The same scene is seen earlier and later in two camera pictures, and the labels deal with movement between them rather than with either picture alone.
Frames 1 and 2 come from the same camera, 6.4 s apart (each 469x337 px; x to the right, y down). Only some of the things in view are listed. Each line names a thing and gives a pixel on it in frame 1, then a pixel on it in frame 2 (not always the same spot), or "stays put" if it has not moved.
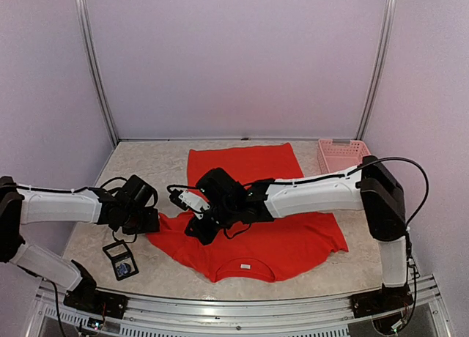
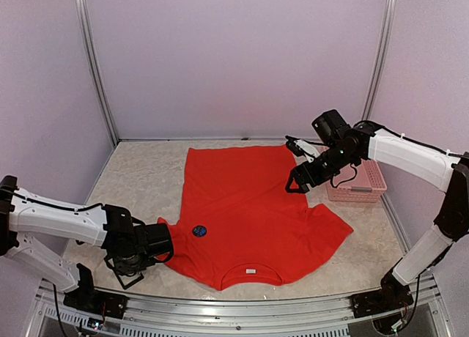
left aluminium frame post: [80, 1] stays put
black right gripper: [206, 234] → [298, 173]
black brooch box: [122, 261] → [126, 280]
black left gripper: [152, 223] → [146, 258]
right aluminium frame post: [390, 15] stays put
